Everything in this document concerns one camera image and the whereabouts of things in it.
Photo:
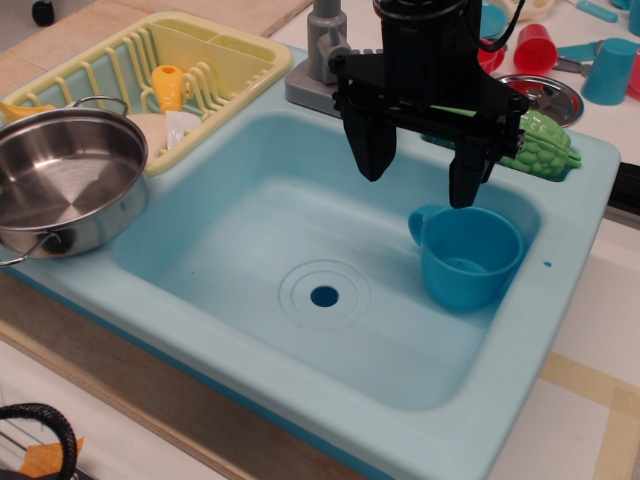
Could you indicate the black caster wheel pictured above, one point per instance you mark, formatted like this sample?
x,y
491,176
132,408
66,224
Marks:
x,y
42,12

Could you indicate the blue plastic plate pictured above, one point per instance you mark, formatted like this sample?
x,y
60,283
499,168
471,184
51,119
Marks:
x,y
494,21

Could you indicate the light blue toy sink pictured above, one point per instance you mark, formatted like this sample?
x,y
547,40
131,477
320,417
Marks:
x,y
266,265

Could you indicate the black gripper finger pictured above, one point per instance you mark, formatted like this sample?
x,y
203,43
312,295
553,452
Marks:
x,y
471,167
372,140

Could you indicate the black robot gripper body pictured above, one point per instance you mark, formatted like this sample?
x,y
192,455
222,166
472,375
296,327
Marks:
x,y
427,77

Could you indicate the white plastic piece in rack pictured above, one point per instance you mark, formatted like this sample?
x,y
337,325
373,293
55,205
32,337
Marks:
x,y
178,123

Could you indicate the red cup lying sideways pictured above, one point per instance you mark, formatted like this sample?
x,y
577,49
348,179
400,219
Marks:
x,y
535,52

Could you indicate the blue toy knife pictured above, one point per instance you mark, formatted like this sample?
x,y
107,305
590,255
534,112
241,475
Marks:
x,y
582,52

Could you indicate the stainless steel pot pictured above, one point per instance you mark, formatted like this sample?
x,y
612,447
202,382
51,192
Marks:
x,y
72,179

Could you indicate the cream toy item top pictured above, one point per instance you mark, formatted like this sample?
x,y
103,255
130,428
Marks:
x,y
531,9

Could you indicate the yellow toy spatula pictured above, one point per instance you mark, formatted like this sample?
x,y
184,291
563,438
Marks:
x,y
11,113

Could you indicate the orange tape piece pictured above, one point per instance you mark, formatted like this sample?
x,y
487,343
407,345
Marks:
x,y
41,460

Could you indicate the green toy bitter gourd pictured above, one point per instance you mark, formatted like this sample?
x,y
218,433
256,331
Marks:
x,y
546,151

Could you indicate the steel pot lid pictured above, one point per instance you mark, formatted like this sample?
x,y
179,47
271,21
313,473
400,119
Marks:
x,y
548,96

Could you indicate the cream plate in rack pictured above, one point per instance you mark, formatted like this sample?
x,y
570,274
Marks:
x,y
153,127

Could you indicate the black bar right edge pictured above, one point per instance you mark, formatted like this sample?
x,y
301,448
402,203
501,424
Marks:
x,y
625,194

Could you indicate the blue toy utensil top right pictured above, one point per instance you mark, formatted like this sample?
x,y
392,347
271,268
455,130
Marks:
x,y
596,11

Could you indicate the red cup with handle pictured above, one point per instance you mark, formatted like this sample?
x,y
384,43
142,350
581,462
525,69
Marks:
x,y
491,61

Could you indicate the grey toy faucet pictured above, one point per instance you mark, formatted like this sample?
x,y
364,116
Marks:
x,y
311,84

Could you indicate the yellow dish drying rack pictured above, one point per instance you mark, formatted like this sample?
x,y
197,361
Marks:
x,y
224,70

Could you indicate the blue upside-down cup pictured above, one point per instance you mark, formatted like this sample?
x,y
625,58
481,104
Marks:
x,y
608,79

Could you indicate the blue plastic cup with handle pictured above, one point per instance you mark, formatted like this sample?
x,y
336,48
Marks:
x,y
468,255

